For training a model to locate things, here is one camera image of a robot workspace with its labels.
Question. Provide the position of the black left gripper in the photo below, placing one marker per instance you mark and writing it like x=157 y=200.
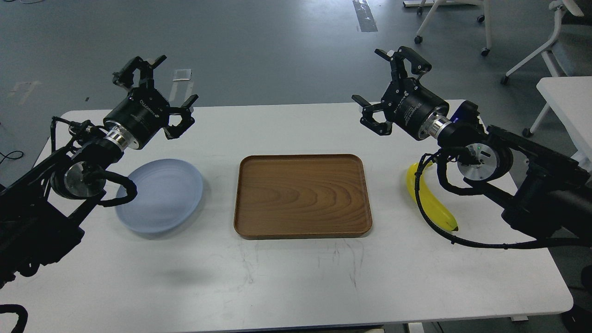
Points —
x=145 y=111

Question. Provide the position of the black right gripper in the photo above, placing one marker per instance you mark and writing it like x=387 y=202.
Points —
x=411 y=108

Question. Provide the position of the light blue plate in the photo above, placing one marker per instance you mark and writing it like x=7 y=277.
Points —
x=168 y=192

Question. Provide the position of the yellow banana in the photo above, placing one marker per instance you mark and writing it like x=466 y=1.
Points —
x=434 y=209

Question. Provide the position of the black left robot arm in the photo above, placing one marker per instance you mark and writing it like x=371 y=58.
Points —
x=42 y=211

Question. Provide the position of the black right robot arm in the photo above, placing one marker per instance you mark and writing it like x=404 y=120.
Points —
x=543 y=194

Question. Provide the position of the white chair base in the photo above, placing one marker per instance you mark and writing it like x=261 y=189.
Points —
x=437 y=19

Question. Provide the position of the brown wooden tray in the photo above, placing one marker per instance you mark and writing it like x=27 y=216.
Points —
x=301 y=196

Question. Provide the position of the white rolling chair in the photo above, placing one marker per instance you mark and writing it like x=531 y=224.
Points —
x=568 y=48

